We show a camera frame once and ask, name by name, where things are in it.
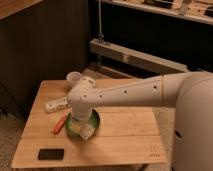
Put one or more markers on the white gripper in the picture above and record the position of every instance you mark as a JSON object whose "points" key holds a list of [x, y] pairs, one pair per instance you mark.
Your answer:
{"points": [[81, 116]]}

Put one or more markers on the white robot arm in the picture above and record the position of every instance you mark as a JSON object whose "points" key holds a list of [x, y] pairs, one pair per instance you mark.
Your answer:
{"points": [[190, 94]]}

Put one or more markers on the green ceramic bowl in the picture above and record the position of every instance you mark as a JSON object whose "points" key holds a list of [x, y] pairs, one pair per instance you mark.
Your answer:
{"points": [[94, 121]]}

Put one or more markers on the orange carrot toy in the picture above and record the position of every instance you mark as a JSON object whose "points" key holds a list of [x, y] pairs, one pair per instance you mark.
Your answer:
{"points": [[59, 125]]}

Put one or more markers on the wooden table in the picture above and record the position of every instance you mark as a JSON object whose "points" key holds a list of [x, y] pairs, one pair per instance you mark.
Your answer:
{"points": [[126, 135]]}

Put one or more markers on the clear plastic cup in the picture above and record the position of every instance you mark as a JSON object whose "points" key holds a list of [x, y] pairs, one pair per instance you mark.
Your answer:
{"points": [[73, 78]]}

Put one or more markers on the dark wooden cabinet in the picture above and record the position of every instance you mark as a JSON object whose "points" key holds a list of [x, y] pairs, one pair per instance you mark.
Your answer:
{"points": [[43, 42]]}

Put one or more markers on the metal shelf rack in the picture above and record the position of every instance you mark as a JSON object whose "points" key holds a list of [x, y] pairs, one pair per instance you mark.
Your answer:
{"points": [[153, 35]]}

